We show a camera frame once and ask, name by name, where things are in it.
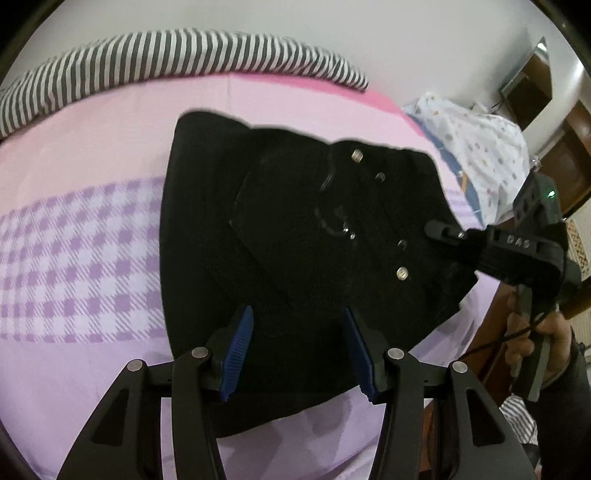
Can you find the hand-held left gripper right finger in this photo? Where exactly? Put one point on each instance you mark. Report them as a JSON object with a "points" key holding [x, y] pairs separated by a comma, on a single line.
{"points": [[358, 350]]}

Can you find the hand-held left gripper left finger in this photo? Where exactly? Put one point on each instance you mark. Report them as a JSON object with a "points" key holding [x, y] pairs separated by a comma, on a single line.
{"points": [[238, 350]]}

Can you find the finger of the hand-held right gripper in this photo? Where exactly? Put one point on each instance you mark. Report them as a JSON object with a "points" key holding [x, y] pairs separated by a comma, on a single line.
{"points": [[445, 231]]}

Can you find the black pants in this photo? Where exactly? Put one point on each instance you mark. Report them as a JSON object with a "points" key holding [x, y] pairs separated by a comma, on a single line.
{"points": [[277, 277]]}

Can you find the person's right forearm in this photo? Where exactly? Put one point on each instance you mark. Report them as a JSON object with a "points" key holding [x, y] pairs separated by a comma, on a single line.
{"points": [[572, 415]]}

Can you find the person's right hand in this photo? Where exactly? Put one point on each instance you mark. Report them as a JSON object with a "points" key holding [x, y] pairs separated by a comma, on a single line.
{"points": [[556, 341]]}

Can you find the blue patterned cloth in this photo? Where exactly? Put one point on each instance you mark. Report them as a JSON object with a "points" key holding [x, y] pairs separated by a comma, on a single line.
{"points": [[466, 184]]}

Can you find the woven patterned panel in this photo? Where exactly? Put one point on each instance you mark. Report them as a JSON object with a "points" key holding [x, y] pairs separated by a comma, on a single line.
{"points": [[579, 251]]}

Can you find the white quilt with coloured shapes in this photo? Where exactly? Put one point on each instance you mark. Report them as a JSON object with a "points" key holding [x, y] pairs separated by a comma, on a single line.
{"points": [[485, 138]]}

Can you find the brown wooden door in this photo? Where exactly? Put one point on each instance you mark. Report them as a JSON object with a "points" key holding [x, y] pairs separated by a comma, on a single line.
{"points": [[570, 152]]}

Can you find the grey striped cloth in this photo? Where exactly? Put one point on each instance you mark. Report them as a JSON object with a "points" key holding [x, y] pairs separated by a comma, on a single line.
{"points": [[519, 420]]}

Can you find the pink lavender checked bedsheet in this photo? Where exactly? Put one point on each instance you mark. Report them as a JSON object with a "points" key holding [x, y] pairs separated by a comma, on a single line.
{"points": [[92, 230]]}

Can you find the grey striped pillow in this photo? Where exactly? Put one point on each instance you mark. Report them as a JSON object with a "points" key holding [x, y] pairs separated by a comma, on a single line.
{"points": [[161, 60]]}

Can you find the brown wooden bed frame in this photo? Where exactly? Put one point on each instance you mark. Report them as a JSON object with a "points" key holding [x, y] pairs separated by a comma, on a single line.
{"points": [[485, 323]]}

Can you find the wooden wall cabinet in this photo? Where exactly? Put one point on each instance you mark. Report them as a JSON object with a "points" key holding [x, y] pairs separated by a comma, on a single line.
{"points": [[531, 87]]}

